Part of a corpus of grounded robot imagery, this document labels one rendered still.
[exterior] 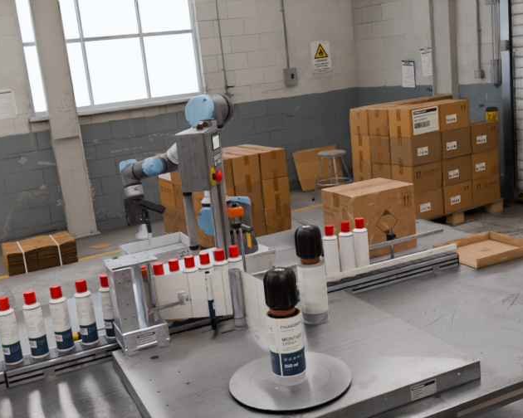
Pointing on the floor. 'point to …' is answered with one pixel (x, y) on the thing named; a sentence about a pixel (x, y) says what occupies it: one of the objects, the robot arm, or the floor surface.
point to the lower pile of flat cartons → (39, 253)
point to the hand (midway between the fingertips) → (150, 241)
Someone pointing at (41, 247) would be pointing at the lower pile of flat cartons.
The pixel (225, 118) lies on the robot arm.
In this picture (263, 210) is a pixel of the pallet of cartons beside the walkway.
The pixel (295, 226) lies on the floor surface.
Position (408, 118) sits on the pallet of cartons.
